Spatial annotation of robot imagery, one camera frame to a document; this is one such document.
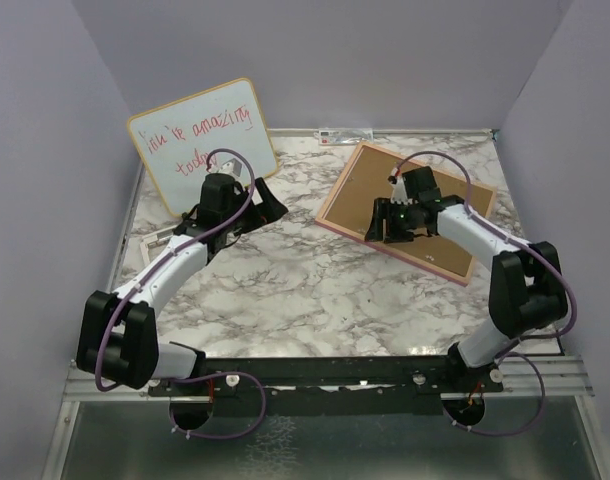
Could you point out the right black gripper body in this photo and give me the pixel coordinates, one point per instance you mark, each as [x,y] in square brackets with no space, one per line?
[402,222]

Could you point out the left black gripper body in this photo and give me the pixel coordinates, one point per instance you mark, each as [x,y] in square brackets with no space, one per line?
[253,218]

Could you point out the pink wooden photo frame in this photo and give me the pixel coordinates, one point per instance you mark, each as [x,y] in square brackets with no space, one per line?
[348,208]

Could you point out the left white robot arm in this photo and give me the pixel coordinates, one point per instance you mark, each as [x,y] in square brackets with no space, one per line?
[118,341]

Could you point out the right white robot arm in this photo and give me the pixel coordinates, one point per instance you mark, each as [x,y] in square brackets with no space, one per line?
[526,288]

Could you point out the small whiteboard with red writing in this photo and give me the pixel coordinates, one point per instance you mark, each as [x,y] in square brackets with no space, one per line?
[174,140]

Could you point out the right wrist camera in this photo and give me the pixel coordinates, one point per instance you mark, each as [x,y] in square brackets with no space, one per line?
[399,194]

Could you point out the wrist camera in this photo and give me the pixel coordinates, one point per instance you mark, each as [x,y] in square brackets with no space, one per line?
[399,194]
[234,168]

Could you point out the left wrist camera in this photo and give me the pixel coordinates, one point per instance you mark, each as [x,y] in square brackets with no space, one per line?
[234,168]

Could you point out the white label strip at wall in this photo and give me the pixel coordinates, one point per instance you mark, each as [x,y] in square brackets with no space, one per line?
[344,136]

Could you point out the metal angle bracket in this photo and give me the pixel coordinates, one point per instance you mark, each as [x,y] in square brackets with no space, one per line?
[153,244]

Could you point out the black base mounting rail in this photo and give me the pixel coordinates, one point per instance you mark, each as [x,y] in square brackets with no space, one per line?
[327,386]

